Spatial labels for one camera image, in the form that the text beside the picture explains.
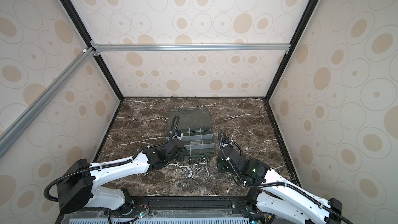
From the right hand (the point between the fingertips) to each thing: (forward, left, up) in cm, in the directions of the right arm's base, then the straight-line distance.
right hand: (219, 159), depth 75 cm
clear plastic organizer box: (+31, +13, -14) cm, 37 cm away
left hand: (+7, +16, -3) cm, 18 cm away
